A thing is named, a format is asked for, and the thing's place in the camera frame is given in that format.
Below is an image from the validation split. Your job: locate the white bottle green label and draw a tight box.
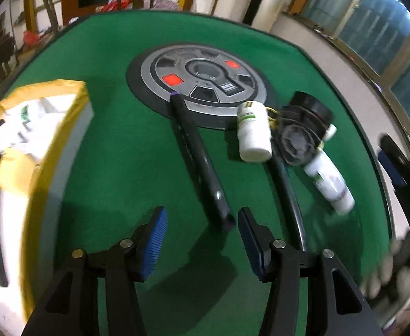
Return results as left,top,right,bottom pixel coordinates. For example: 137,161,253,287
304,151,355,215

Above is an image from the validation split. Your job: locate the long black marker pen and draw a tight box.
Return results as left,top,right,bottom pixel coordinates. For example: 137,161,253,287
267,143,308,251

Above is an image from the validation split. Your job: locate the small white pill bottle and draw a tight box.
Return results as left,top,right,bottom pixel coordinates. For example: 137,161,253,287
237,101,272,163

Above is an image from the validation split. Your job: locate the black marker purple cap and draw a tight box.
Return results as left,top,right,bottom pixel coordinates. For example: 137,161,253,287
169,92,235,231

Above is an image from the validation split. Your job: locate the white bottle yellow cap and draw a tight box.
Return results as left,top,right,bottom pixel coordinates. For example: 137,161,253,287
0,94,75,162

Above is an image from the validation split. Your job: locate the gold-rimmed storage box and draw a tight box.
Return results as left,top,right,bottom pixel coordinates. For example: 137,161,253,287
0,80,94,335

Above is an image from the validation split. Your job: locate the round grey control panel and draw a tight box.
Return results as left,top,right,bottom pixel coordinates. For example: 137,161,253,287
126,43,278,130

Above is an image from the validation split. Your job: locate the red plastic bag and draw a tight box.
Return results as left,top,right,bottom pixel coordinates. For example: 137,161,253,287
95,0,131,13

